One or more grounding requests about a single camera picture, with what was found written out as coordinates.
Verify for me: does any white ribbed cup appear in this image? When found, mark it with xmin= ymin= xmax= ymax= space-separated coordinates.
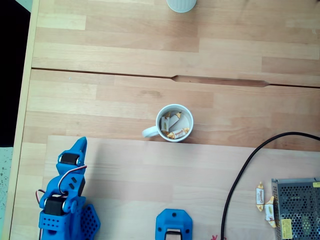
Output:
xmin=166 ymin=0 xmax=197 ymax=14

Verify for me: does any blue printed post mount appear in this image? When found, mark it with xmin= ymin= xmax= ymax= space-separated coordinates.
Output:
xmin=155 ymin=208 xmax=194 ymax=240

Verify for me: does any white gold sweet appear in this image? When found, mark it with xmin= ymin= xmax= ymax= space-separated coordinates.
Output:
xmin=263 ymin=196 xmax=278 ymax=229
xmin=169 ymin=111 xmax=183 ymax=128
xmin=165 ymin=126 xmax=190 ymax=140
xmin=160 ymin=111 xmax=172 ymax=135
xmin=255 ymin=181 xmax=266 ymax=213

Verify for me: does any red white black servo wire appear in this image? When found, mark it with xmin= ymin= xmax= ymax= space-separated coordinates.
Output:
xmin=57 ymin=165 xmax=88 ymax=196
xmin=35 ymin=189 xmax=47 ymax=204

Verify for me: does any metal mesh power supply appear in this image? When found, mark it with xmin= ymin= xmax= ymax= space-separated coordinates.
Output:
xmin=271 ymin=176 xmax=320 ymax=240

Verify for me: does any light wooden base board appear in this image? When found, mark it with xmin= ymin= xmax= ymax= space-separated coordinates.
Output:
xmin=41 ymin=135 xmax=320 ymax=240

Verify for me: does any thick black power cable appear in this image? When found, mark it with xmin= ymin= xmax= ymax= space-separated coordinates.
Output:
xmin=220 ymin=131 xmax=320 ymax=240

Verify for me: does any white ceramic mug black lettering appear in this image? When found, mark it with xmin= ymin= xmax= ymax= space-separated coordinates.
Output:
xmin=141 ymin=103 xmax=195 ymax=143

